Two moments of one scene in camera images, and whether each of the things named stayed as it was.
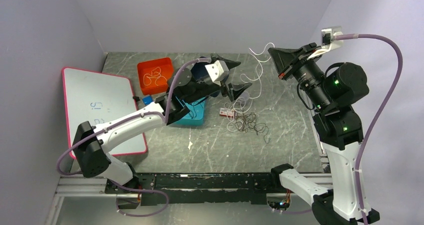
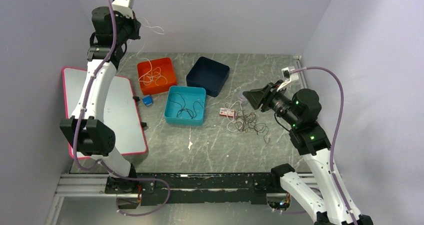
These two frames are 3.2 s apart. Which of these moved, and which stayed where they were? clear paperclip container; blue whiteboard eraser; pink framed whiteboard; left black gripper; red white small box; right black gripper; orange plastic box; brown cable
Moved: left black gripper; right black gripper
Stayed: pink framed whiteboard; red white small box; orange plastic box; blue whiteboard eraser; brown cable; clear paperclip container
